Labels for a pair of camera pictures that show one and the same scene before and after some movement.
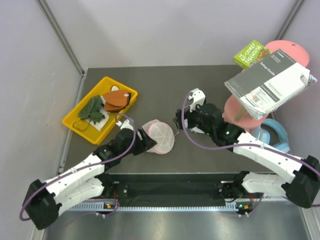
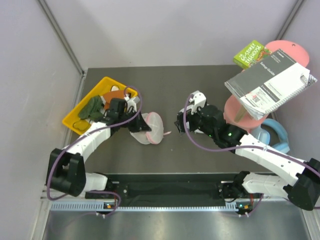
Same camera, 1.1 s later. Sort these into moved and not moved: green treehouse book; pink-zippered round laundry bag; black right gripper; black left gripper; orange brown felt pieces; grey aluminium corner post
Moved: pink-zippered round laundry bag; black left gripper
Not moved: green treehouse book; orange brown felt pieces; black right gripper; grey aluminium corner post
